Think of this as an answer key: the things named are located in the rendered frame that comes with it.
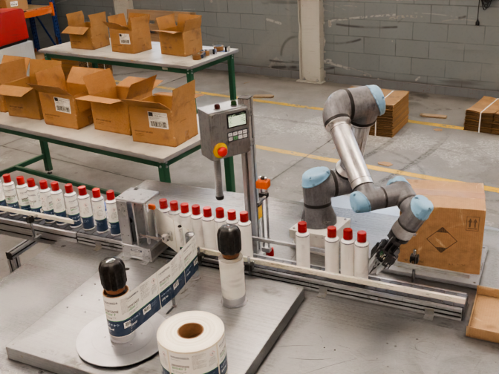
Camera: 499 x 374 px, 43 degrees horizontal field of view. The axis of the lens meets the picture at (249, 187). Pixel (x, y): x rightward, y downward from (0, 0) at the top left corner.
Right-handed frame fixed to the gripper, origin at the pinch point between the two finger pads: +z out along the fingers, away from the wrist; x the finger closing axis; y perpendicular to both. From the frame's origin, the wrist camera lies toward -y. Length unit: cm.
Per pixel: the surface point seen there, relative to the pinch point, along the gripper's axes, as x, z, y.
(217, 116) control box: -77, -16, -1
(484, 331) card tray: 38.7, -14.1, 13.4
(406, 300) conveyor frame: 15.3, -1.2, 5.9
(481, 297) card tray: 37.1, -9.7, -10.3
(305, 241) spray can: -25.4, 4.9, 2.8
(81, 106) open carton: -212, 121, -138
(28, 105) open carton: -257, 154, -145
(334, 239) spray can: -17.2, -2.9, 2.3
